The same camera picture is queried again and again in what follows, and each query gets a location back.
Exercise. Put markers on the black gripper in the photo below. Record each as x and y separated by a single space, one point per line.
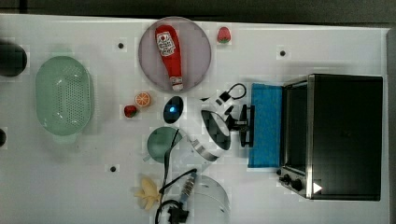
231 123

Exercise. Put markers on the black toaster oven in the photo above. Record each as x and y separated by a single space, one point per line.
322 133

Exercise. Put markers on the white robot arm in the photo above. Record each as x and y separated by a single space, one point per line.
203 134

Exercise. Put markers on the green mug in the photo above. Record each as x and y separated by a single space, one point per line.
159 141

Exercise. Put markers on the grey round plate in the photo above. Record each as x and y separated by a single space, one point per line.
195 53

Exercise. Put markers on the pink peach toy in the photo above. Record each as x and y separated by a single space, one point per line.
224 35

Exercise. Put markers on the orange slice toy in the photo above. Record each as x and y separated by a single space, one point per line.
143 99

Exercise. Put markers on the red strawberry toy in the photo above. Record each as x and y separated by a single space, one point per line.
130 111

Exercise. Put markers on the peeled banana toy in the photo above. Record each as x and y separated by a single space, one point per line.
148 193

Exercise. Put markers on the red ketchup bottle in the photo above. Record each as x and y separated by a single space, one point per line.
168 46

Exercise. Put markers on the green perforated colander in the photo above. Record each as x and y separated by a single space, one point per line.
63 98

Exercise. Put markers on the black pot upper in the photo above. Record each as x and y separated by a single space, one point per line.
13 59

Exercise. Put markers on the black pot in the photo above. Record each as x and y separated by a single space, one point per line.
13 59
3 137

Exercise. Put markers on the black pot lower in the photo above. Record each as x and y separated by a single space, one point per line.
3 137

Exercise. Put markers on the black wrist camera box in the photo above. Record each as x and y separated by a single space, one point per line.
223 99

